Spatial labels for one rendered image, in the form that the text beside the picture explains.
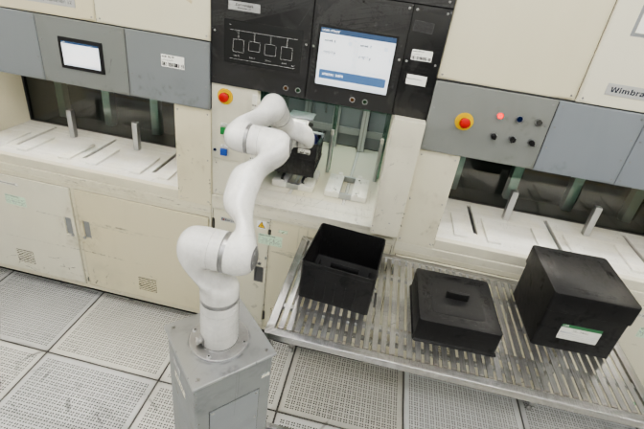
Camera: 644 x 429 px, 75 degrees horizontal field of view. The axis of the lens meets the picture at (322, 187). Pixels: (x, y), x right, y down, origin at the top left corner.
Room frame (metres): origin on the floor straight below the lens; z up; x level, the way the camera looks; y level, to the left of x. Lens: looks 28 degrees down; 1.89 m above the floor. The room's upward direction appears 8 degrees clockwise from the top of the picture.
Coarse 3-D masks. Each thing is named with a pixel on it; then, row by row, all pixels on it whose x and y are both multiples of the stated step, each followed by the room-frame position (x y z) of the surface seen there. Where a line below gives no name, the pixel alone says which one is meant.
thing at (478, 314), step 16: (416, 272) 1.33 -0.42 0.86; (432, 272) 1.34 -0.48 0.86; (416, 288) 1.25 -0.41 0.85; (432, 288) 1.24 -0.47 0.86; (448, 288) 1.25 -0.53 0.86; (464, 288) 1.27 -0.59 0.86; (480, 288) 1.28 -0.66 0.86; (416, 304) 1.18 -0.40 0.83; (432, 304) 1.16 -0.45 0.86; (448, 304) 1.17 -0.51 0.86; (464, 304) 1.18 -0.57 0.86; (480, 304) 1.19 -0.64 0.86; (416, 320) 1.11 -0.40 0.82; (432, 320) 1.08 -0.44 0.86; (448, 320) 1.09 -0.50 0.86; (464, 320) 1.10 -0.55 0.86; (480, 320) 1.11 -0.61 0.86; (496, 320) 1.12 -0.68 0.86; (416, 336) 1.07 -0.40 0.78; (432, 336) 1.07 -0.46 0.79; (448, 336) 1.06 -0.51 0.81; (464, 336) 1.06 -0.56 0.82; (480, 336) 1.05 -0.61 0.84; (496, 336) 1.05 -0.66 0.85; (480, 352) 1.05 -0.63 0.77
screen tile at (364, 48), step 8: (360, 48) 1.61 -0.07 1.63; (368, 48) 1.61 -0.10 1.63; (376, 48) 1.61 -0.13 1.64; (384, 56) 1.60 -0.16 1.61; (360, 64) 1.61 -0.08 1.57; (368, 64) 1.61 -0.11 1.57; (376, 64) 1.61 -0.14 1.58; (384, 64) 1.60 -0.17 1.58; (368, 72) 1.61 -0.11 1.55; (376, 72) 1.61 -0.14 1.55; (384, 72) 1.60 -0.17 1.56
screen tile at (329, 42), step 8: (328, 40) 1.63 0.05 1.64; (336, 40) 1.62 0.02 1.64; (344, 40) 1.62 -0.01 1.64; (352, 40) 1.62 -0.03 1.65; (328, 48) 1.63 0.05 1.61; (336, 48) 1.62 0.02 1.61; (344, 48) 1.62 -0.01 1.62; (352, 48) 1.62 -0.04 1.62; (328, 56) 1.63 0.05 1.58; (336, 56) 1.62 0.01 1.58; (344, 56) 1.62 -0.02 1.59; (352, 56) 1.62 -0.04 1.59; (320, 64) 1.63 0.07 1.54; (328, 64) 1.63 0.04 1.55; (336, 64) 1.62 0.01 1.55; (344, 64) 1.62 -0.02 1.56; (352, 64) 1.62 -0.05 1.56
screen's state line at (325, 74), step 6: (324, 72) 1.63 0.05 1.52; (330, 72) 1.63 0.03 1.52; (336, 72) 1.62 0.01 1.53; (324, 78) 1.63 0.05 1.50; (330, 78) 1.63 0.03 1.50; (336, 78) 1.62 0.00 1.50; (342, 78) 1.62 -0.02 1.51; (348, 78) 1.62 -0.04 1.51; (354, 78) 1.61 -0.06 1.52; (360, 78) 1.61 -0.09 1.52; (366, 78) 1.61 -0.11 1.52; (372, 78) 1.61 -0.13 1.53; (366, 84) 1.61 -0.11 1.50; (372, 84) 1.61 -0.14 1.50; (378, 84) 1.60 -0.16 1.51; (384, 84) 1.60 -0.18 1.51
